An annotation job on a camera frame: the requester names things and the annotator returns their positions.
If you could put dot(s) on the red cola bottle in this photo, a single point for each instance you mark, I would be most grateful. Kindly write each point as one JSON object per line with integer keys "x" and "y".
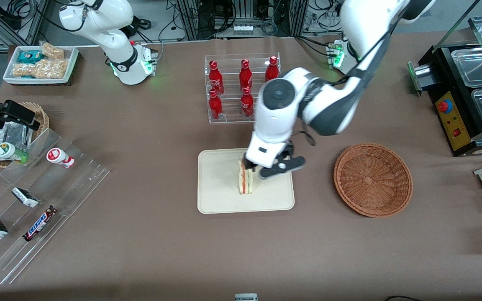
{"x": 271, "y": 69}
{"x": 215, "y": 106}
{"x": 216, "y": 79}
{"x": 247, "y": 104}
{"x": 245, "y": 75}

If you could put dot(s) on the triangular sandwich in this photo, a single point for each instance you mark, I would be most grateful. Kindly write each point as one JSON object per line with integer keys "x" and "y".
{"x": 246, "y": 182}

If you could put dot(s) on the aluminium equipment rack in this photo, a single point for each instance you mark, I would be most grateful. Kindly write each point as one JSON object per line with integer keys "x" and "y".
{"x": 191, "y": 19}

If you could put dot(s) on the round brown wicker basket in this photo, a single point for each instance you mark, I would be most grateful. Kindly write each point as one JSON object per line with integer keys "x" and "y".
{"x": 373, "y": 182}

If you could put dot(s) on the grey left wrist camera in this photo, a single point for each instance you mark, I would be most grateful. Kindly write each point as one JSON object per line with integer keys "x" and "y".
{"x": 283, "y": 167}

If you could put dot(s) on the large rice cracker pack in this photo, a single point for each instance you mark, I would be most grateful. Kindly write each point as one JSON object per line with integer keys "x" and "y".
{"x": 52, "y": 69}

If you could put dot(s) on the clear acrylic bottle rack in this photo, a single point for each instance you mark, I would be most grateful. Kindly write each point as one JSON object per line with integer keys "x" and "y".
{"x": 232, "y": 113}

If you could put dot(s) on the white power strip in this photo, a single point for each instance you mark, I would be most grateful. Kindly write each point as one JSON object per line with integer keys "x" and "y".
{"x": 243, "y": 29}

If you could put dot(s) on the white rectangular snack tray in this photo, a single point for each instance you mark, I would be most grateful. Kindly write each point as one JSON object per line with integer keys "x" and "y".
{"x": 71, "y": 62}

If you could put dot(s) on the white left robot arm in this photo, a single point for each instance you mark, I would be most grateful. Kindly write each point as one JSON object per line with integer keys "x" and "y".
{"x": 333, "y": 104}

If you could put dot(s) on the white labelled device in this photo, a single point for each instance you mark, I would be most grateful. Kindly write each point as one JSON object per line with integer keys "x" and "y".
{"x": 246, "y": 297}

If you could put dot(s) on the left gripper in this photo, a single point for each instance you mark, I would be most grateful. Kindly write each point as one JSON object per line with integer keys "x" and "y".
{"x": 249, "y": 166}

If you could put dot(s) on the red label yogurt bottle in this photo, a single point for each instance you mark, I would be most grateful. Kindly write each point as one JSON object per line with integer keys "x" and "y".
{"x": 58, "y": 156}

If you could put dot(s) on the beige plastic tray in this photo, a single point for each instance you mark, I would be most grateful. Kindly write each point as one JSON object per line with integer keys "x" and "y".
{"x": 220, "y": 188}

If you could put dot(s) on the green label yogurt bottle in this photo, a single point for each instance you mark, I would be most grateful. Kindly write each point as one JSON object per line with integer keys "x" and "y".
{"x": 8, "y": 151}

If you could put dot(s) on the small rice cracker pack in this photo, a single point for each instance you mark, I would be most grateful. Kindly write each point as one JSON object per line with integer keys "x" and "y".
{"x": 22, "y": 70}
{"x": 52, "y": 51}

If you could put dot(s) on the teal snack packet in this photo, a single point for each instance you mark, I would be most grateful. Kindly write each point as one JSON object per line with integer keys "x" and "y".
{"x": 28, "y": 56}

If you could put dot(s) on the snickers chocolate bar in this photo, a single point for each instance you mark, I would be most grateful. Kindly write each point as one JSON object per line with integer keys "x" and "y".
{"x": 39, "y": 223}

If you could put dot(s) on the clear acrylic tiered display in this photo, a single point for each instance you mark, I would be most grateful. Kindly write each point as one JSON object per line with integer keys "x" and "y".
{"x": 69, "y": 184}

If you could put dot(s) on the black food warmer machine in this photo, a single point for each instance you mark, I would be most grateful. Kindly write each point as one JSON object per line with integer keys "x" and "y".
{"x": 454, "y": 121}

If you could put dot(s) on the tan wicker basket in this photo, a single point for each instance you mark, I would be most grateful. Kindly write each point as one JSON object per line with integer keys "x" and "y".
{"x": 42, "y": 119}

